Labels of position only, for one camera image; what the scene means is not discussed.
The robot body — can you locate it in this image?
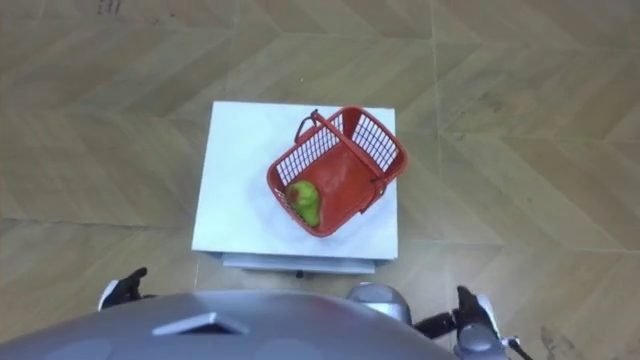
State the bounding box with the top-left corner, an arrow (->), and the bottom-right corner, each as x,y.
0,288 -> 456,360

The white bedside cabinet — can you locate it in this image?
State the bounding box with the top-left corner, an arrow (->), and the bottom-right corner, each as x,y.
191,100 -> 400,279

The red plastic basket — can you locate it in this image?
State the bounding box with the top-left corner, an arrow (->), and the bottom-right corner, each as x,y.
265,105 -> 409,238

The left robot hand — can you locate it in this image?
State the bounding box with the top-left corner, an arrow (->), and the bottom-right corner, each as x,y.
97,266 -> 156,312

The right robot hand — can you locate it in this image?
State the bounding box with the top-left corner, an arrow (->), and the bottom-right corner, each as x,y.
453,285 -> 501,331

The green pear soft toy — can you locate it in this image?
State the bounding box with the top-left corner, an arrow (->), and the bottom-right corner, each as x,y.
285,180 -> 322,228

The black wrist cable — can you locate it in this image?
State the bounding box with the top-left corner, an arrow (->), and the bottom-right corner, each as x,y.
502,336 -> 534,360

